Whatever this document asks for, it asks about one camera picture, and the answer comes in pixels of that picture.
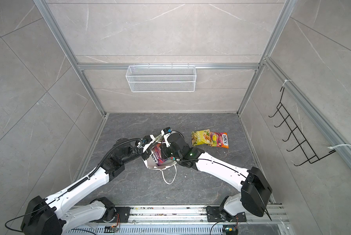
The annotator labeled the floral paper gift bag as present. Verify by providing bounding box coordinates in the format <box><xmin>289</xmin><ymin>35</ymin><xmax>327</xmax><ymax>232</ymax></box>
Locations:
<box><xmin>143</xmin><ymin>142</ymin><xmax>177</xmax><ymax>185</ymax></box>

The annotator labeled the yellow green snack packet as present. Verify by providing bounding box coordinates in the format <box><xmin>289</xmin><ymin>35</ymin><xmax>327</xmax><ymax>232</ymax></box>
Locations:
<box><xmin>191</xmin><ymin>129</ymin><xmax>211</xmax><ymax>146</ymax></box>

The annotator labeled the orange pink Fox's candy packet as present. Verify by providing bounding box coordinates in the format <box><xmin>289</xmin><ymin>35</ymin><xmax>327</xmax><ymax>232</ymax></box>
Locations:
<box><xmin>209</xmin><ymin>132</ymin><xmax>229</xmax><ymax>148</ymax></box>

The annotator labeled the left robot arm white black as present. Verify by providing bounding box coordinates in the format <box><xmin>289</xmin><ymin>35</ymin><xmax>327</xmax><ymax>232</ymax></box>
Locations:
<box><xmin>20</xmin><ymin>135</ymin><xmax>155</xmax><ymax>235</ymax></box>

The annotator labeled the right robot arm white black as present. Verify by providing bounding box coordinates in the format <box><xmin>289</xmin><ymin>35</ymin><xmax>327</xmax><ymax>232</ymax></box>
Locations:
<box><xmin>161</xmin><ymin>132</ymin><xmax>272</xmax><ymax>221</ymax></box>

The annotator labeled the purple snack packet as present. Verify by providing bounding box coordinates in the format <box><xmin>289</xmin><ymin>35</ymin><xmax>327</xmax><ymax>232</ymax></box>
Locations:
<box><xmin>151</xmin><ymin>143</ymin><xmax>165</xmax><ymax>165</ymax></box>

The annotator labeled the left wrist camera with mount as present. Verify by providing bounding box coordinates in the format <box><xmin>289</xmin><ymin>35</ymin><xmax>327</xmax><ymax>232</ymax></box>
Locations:
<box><xmin>137</xmin><ymin>134</ymin><xmax>156</xmax><ymax>153</ymax></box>

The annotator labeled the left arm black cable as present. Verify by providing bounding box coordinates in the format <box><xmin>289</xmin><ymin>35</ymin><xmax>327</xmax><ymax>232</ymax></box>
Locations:
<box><xmin>4</xmin><ymin>137</ymin><xmax>142</xmax><ymax>233</ymax></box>

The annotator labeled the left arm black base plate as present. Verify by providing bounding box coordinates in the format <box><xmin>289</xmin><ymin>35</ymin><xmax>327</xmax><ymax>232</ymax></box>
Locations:
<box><xmin>93</xmin><ymin>207</ymin><xmax>131</xmax><ymax>223</ymax></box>

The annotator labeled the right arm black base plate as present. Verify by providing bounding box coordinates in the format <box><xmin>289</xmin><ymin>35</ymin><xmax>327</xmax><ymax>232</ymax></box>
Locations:
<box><xmin>205</xmin><ymin>206</ymin><xmax>247</xmax><ymax>223</ymax></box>

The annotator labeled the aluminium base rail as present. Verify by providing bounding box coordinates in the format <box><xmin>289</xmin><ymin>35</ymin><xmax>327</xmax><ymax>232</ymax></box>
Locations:
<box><xmin>67</xmin><ymin>204</ymin><xmax>294</xmax><ymax>235</ymax></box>

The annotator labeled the black wire hook rack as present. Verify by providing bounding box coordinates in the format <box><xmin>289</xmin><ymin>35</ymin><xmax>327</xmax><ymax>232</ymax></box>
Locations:
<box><xmin>268</xmin><ymin>87</ymin><xmax>336</xmax><ymax>166</ymax></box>

